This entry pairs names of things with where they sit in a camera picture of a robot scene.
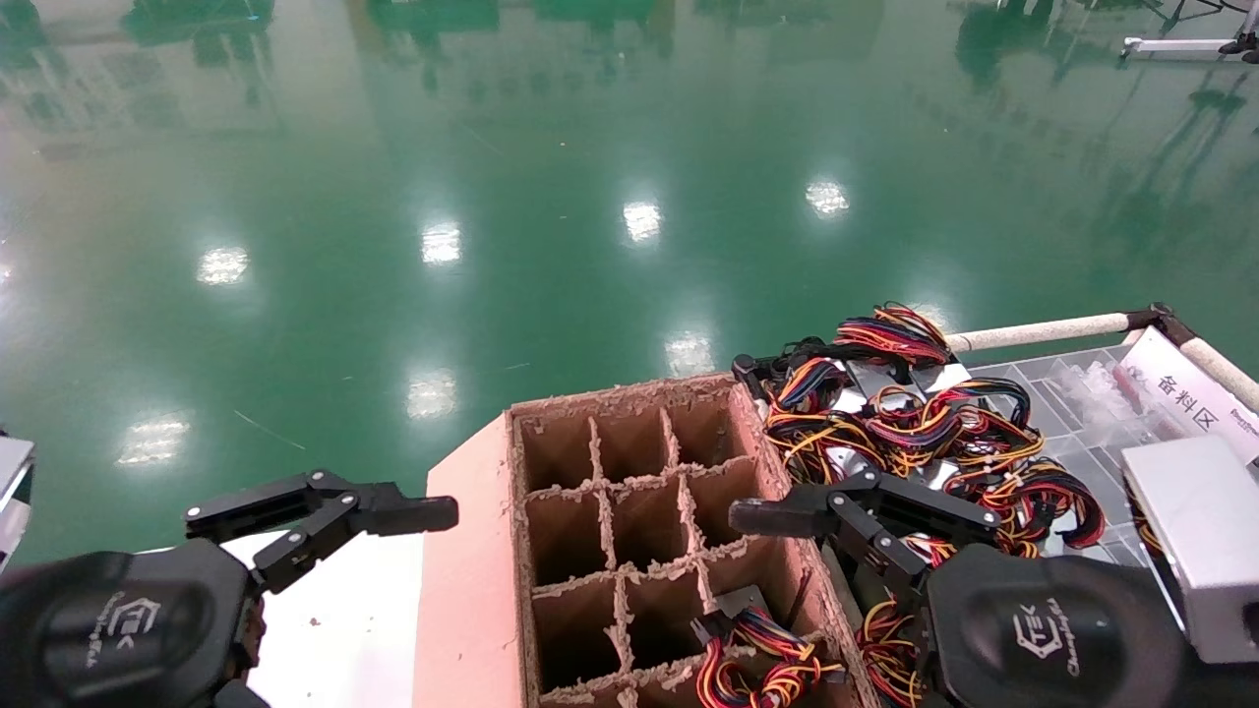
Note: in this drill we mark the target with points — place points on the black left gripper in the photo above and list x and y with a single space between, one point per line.
98 629

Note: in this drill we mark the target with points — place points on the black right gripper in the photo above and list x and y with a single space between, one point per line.
1052 629

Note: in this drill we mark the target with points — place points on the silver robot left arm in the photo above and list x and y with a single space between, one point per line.
12 492

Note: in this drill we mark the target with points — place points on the power supply with striped bundle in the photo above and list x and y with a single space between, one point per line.
890 334

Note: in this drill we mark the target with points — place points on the brown cardboard divider box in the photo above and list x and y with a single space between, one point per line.
472 610

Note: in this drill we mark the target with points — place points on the clear plastic compartment tray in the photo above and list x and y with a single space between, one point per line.
1102 482

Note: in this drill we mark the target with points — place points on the clear plastic parts bag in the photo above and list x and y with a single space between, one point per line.
1092 393

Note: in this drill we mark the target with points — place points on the white sign with Chinese print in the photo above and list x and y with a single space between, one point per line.
1185 398

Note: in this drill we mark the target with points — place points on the white wheeled stand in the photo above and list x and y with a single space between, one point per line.
1170 44

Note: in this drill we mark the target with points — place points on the white padded tube cart frame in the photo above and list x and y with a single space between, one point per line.
1043 331

